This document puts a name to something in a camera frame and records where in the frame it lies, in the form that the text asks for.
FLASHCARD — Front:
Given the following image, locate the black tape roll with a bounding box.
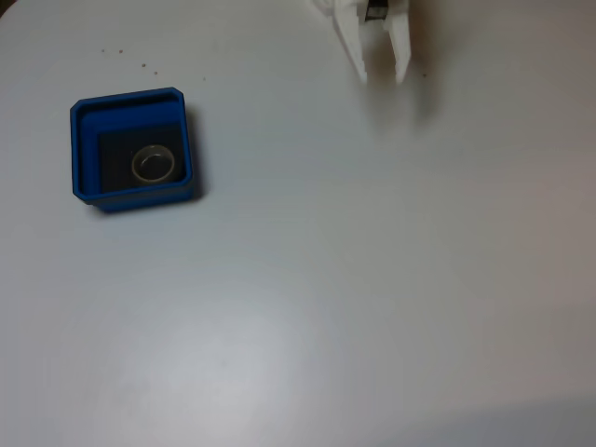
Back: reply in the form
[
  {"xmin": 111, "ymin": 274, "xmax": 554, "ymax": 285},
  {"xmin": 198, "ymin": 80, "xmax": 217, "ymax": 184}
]
[{"xmin": 125, "ymin": 142, "xmax": 183, "ymax": 187}]

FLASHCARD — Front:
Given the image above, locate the blue square plastic box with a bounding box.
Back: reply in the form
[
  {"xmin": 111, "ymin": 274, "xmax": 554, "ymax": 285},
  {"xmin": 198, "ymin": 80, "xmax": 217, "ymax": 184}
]
[{"xmin": 69, "ymin": 87, "xmax": 196, "ymax": 214}]

